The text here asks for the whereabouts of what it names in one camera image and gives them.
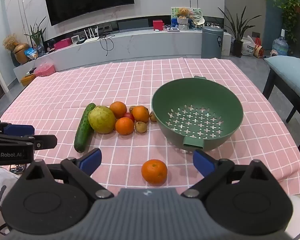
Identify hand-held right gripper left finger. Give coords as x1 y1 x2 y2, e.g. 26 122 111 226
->
26 148 115 199

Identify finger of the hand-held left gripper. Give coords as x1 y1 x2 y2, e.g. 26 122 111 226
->
0 119 36 136
0 134 58 151

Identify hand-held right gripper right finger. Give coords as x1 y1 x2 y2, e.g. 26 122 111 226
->
181 149 272 198

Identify green cucumber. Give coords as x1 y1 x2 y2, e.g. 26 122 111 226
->
74 103 97 153

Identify yellow-green pear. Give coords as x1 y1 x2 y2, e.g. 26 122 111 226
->
88 105 116 134

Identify orange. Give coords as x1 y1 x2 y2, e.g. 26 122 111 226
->
115 117 135 136
141 159 168 184
131 105 150 124
109 101 128 119

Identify green colander bowl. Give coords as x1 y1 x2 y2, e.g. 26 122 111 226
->
151 75 244 155

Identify orange cardboard box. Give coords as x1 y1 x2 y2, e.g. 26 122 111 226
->
20 73 37 87

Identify pink plastic basket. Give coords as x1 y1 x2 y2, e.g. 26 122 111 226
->
34 63 56 78

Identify gold vase with dried flowers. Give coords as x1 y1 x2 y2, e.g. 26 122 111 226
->
2 33 31 65

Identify blue snack packet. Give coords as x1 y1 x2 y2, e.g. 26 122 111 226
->
24 47 38 60

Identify pink checked tablecloth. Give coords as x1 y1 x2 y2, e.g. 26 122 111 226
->
0 57 300 196

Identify green plant in glass vase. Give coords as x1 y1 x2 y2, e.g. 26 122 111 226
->
24 17 47 57

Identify pink box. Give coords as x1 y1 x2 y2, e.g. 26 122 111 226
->
53 38 73 50

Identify white router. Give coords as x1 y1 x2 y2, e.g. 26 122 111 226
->
83 26 101 43

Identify grey trash bin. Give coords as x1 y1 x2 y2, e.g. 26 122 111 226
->
201 26 224 59

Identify white plastic bag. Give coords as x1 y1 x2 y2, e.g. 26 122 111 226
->
241 35 256 56

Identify red and white bag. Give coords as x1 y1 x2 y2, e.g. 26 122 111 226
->
253 38 264 59

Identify white marble television console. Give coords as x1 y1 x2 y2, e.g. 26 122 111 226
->
13 26 232 74

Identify bench with blue cushion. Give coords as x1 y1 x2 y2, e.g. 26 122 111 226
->
262 55 300 153

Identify potted long-leaf plant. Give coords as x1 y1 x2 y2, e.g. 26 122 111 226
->
218 6 262 58

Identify large water bottle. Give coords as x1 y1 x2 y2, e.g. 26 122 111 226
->
272 28 289 57

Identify black flat television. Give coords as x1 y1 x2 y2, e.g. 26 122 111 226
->
43 0 135 26

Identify brown teddy bear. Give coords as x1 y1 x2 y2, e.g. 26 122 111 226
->
177 7 191 19

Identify green illustrated poster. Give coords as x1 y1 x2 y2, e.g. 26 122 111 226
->
171 7 203 18

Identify leafy green hanging plant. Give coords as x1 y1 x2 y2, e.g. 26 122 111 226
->
272 0 300 43

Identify black cables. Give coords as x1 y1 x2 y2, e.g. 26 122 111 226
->
98 33 116 56

